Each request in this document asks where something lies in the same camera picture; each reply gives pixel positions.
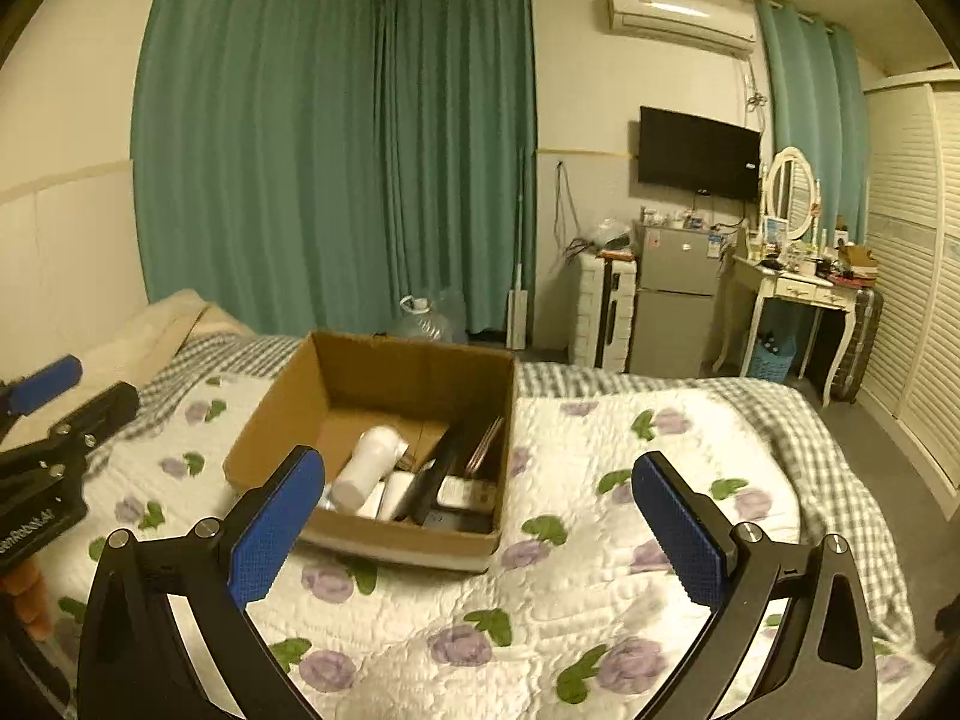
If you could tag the white bottle with red cap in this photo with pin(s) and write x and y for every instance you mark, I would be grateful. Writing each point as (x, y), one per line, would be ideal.
(466, 495)

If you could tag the white charger plug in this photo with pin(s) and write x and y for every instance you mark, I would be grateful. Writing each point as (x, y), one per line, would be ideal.
(396, 496)

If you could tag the grey small fridge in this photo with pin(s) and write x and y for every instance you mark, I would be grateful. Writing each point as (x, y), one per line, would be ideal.
(671, 300)

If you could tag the long black case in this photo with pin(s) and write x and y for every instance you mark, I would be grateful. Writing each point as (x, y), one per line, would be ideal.
(439, 472)

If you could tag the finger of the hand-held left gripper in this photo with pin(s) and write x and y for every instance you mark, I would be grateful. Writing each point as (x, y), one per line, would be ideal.
(49, 382)
(97, 412)

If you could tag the dark checked suitcase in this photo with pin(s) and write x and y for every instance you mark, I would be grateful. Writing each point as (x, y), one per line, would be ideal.
(859, 345)

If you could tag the pink phone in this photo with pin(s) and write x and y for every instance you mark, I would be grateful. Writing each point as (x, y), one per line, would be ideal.
(485, 450)

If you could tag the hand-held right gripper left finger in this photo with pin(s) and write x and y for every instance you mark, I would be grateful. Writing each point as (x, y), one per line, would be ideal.
(274, 532)

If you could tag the narrow green curtain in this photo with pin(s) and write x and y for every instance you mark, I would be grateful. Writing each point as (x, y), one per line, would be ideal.
(806, 112)

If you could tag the clear plastic bag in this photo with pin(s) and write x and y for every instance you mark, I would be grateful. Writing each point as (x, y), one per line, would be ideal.
(611, 232)

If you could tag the blue plastic basket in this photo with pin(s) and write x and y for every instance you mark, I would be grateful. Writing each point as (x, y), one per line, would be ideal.
(772, 364)

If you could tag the white slatted wardrobe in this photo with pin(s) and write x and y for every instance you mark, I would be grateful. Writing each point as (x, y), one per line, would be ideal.
(915, 277)

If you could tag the white suitcase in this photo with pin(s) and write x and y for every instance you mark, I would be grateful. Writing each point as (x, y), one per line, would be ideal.
(596, 315)

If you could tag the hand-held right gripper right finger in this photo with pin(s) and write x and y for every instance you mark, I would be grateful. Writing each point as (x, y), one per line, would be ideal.
(679, 540)

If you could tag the black wall television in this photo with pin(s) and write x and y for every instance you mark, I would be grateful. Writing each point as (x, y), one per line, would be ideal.
(697, 152)

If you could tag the white floral quilt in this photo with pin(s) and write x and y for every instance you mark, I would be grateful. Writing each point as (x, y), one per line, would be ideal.
(585, 615)

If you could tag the oval white mirror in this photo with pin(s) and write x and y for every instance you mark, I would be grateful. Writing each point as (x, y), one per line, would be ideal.
(789, 180)

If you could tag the white round bottle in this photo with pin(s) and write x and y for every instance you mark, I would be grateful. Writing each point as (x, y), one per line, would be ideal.
(367, 465)

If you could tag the white air conditioner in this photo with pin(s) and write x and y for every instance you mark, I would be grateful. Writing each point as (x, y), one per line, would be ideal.
(679, 15)

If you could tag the brown cardboard box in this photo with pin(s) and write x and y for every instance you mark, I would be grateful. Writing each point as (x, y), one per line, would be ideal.
(285, 427)

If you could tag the clear water jug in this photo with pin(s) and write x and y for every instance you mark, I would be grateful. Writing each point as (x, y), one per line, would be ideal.
(424, 322)

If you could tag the wide green curtain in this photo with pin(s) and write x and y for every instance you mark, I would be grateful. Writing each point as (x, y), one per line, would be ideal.
(315, 135)

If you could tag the person's left hand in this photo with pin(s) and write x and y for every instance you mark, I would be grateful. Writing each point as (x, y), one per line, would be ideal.
(34, 596)

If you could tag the beige blanket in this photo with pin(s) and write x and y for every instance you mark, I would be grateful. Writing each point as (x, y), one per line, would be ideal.
(112, 345)

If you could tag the white mop pole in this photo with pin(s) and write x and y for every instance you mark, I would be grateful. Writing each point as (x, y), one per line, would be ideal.
(519, 315)

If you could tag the white dressing table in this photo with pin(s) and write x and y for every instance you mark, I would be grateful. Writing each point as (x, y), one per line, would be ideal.
(795, 286)

